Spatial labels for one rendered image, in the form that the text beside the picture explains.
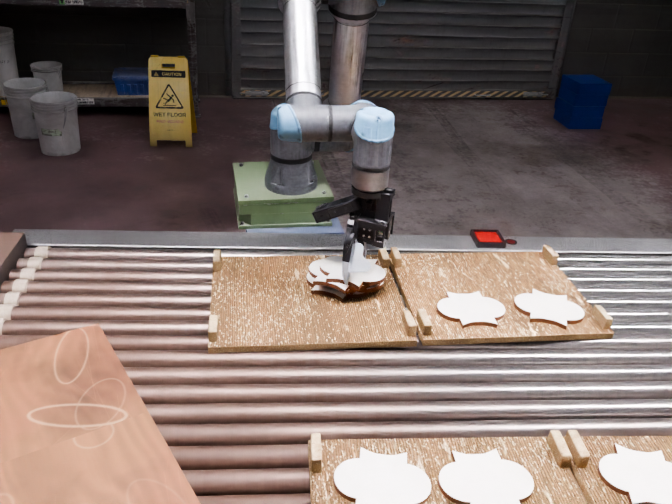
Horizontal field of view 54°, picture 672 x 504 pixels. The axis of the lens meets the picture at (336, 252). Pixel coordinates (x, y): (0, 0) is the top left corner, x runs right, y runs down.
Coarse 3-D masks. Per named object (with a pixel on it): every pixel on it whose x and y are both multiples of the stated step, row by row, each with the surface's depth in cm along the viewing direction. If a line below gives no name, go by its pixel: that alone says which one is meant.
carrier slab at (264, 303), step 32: (256, 256) 157; (288, 256) 158; (320, 256) 159; (224, 288) 144; (256, 288) 145; (288, 288) 146; (384, 288) 148; (224, 320) 134; (256, 320) 134; (288, 320) 135; (320, 320) 136; (352, 320) 136; (384, 320) 137; (224, 352) 127
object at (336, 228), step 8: (336, 224) 189; (256, 232) 182; (264, 232) 182; (272, 232) 183; (280, 232) 183; (288, 232) 183; (296, 232) 183; (304, 232) 184; (312, 232) 184; (320, 232) 184; (328, 232) 185; (336, 232) 185
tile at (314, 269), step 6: (312, 264) 147; (318, 264) 147; (312, 270) 144; (318, 270) 144; (312, 276) 144; (318, 276) 142; (324, 276) 142; (318, 282) 141; (324, 282) 141; (330, 282) 140; (336, 288) 140; (342, 288) 139; (348, 288) 140; (354, 288) 140; (360, 288) 140; (366, 288) 141
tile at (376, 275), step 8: (336, 256) 148; (320, 264) 144; (328, 264) 145; (336, 264) 145; (328, 272) 142; (336, 272) 142; (360, 272) 142; (368, 272) 143; (376, 272) 143; (384, 272) 143; (328, 280) 140; (336, 280) 140; (352, 280) 139; (360, 280) 140; (368, 280) 140; (376, 280) 140
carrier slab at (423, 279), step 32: (416, 256) 162; (448, 256) 163; (480, 256) 164; (512, 256) 165; (416, 288) 149; (448, 288) 149; (480, 288) 150; (512, 288) 151; (544, 288) 152; (576, 288) 153; (416, 320) 138; (448, 320) 138; (512, 320) 140
